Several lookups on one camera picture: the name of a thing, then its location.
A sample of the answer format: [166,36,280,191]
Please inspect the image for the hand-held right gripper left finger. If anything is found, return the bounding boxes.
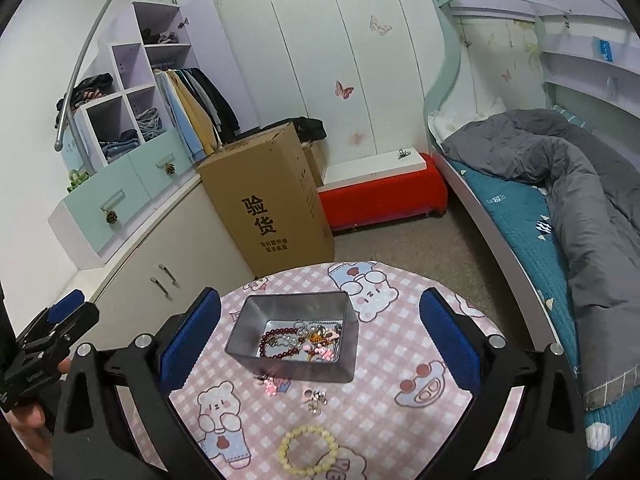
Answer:
[52,287,223,480]

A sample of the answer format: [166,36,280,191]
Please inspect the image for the lilac stair shelf unit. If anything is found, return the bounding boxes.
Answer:
[47,0,198,268]

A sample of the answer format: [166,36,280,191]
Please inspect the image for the yellow hanging sweater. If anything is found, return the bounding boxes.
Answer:
[167,70,217,157]

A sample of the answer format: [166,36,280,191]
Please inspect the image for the pink checked tablecloth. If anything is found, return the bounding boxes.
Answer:
[120,260,526,480]

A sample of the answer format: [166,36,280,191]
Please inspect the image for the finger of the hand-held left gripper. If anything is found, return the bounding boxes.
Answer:
[47,289,86,325]
[55,302,101,349]

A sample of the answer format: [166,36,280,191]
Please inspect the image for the folded dark jeans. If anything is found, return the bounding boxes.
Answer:
[97,130,142,164]

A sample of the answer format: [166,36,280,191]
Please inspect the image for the light blue hanging shirt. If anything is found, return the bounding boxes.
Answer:
[154,71,195,155]

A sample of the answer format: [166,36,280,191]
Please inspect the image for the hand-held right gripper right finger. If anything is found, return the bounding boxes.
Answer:
[417,287,588,480]

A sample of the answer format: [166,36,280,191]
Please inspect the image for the folded clothes in cubby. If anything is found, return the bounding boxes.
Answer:
[141,27,181,45]

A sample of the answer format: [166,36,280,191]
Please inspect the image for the dark folded clothes pile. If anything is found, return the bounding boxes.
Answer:
[56,73,115,111]

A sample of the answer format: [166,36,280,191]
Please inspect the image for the cream low cabinet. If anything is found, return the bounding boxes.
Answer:
[75,172,256,351]

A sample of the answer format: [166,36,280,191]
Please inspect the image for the lilac wardrobe door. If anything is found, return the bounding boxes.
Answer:
[177,0,261,136]

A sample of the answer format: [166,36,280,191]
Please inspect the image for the grey metal box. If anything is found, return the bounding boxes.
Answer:
[224,291,359,384]

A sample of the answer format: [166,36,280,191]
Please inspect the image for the dark red bead bracelet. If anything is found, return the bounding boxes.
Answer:
[259,327,301,359]

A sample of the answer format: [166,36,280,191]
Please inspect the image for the mint green bunk bed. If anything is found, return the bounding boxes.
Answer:
[420,0,640,480]

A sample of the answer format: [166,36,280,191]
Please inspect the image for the white wardrobe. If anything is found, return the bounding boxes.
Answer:
[215,0,451,181]

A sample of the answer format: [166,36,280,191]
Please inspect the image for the person's left hand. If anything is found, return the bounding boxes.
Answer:
[7,359,72,467]

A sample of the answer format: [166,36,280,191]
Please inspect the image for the teal bedsheet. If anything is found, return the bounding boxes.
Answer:
[447,157,640,480]

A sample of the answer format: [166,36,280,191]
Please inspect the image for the black bag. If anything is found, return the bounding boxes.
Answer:
[250,116,327,149]

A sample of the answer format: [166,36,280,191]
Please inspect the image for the cream bead bracelet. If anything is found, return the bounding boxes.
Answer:
[277,425,342,472]

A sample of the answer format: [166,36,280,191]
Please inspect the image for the grey duvet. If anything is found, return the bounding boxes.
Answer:
[441,108,640,411]

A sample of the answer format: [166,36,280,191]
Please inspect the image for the silver chain necklace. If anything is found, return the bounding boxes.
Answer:
[295,321,346,342]

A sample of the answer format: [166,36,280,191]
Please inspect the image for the white pillow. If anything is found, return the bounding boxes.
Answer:
[427,97,506,142]

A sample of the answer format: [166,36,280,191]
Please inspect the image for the small cardboard box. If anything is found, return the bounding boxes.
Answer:
[301,142,329,189]

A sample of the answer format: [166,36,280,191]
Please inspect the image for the large cardboard box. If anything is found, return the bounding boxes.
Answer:
[196,121,336,278]

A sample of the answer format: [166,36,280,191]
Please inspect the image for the folded light jeans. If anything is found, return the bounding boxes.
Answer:
[135,107,165,141]

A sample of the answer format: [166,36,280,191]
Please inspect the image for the grey metal handrail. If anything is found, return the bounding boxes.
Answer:
[54,0,177,152]

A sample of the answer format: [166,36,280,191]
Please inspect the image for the black hanging coat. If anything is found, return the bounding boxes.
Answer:
[192,67,241,144]

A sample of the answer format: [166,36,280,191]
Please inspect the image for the red bench with white top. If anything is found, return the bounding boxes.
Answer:
[317,147,449,234]

